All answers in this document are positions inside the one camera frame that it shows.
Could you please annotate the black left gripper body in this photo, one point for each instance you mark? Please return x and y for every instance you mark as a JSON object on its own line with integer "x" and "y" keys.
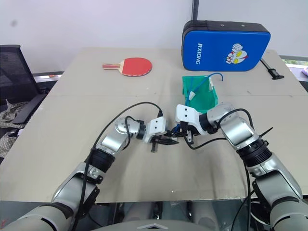
{"x": 154, "y": 144}

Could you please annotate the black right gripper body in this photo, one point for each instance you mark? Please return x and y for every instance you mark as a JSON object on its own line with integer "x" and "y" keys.
{"x": 188, "y": 130}

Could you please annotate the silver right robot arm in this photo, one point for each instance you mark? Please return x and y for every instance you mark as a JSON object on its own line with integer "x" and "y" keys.
{"x": 238, "y": 130}

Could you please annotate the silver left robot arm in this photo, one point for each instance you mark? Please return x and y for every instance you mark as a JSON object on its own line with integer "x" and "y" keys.
{"x": 109, "y": 142}

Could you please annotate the green plastic bin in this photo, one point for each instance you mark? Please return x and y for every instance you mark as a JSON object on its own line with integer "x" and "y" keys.
{"x": 204, "y": 101}

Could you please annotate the black zip tie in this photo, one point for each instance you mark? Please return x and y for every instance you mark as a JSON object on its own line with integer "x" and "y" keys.
{"x": 264, "y": 133}

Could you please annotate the red table tennis paddle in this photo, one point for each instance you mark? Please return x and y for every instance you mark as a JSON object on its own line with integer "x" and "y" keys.
{"x": 137, "y": 66}

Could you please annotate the grey robot torso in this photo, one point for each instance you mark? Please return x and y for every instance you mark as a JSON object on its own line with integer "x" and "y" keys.
{"x": 154, "y": 226}

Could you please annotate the blue kick pad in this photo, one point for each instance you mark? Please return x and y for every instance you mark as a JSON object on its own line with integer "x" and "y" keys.
{"x": 216, "y": 48}

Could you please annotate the black vertical pole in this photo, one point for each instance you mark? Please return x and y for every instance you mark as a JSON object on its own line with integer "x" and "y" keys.
{"x": 196, "y": 10}

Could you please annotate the plaid cloth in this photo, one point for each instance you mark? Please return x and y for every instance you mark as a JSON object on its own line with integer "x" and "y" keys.
{"x": 9, "y": 115}

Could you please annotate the black mesh office chair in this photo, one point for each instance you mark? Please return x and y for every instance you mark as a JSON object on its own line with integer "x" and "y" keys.
{"x": 16, "y": 72}

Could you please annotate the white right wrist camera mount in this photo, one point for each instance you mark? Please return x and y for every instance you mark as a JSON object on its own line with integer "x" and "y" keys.
{"x": 186, "y": 114}

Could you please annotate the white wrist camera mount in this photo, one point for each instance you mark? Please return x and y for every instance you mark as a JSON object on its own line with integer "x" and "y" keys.
{"x": 186, "y": 114}
{"x": 157, "y": 126}

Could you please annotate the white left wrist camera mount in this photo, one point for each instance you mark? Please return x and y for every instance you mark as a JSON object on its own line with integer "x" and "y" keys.
{"x": 157, "y": 126}

